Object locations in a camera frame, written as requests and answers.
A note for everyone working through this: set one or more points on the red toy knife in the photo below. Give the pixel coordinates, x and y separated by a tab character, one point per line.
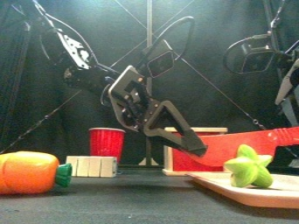
225	145

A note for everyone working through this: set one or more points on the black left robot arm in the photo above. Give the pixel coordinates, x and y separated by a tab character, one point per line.
85	78

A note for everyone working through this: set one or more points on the green toy starfruit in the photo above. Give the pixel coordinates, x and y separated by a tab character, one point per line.
247	170

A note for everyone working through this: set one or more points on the wooden box with red drawer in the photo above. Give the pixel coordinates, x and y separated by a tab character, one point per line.
186	164

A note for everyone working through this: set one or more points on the red plastic cup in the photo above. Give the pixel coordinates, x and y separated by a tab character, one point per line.
105	143

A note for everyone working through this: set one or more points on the white segmented block toy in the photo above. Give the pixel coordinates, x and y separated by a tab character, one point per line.
90	166

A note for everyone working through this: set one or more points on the light wooden cutting board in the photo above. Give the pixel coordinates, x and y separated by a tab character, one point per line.
268	195

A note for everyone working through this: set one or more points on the orange toy carrot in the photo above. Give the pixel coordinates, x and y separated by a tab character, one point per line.
26	172

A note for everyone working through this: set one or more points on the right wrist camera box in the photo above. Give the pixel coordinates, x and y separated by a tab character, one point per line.
256	59

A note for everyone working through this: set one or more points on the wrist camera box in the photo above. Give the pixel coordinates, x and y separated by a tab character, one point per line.
158	62
256	59

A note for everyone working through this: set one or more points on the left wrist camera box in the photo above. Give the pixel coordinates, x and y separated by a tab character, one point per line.
158	62

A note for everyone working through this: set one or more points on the grey vertical frame pole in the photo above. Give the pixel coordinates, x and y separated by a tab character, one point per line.
148	23

